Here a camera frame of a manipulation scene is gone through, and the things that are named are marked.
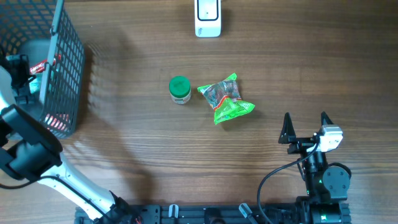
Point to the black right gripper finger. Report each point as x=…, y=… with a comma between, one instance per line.
x=325, y=120
x=287, y=134

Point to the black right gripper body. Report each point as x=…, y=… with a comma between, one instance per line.
x=300, y=146

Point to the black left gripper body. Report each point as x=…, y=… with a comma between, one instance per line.
x=23, y=77

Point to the pale teal snack packet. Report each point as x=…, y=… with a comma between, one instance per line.
x=35, y=85

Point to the small red snack packet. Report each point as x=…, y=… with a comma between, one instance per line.
x=58, y=122

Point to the green clear snack bag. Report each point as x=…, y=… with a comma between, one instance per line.
x=225, y=99

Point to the green lid jar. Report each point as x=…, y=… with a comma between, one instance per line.
x=180, y=89

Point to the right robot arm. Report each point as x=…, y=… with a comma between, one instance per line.
x=327, y=183

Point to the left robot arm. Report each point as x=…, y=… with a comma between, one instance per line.
x=38, y=157

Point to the white barcode scanner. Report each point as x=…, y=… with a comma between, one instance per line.
x=207, y=18

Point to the red snack wrapper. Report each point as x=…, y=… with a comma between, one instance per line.
x=40, y=67

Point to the dark grey mesh basket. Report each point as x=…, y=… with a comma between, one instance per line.
x=41, y=29

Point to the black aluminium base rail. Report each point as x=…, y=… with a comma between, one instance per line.
x=217, y=214

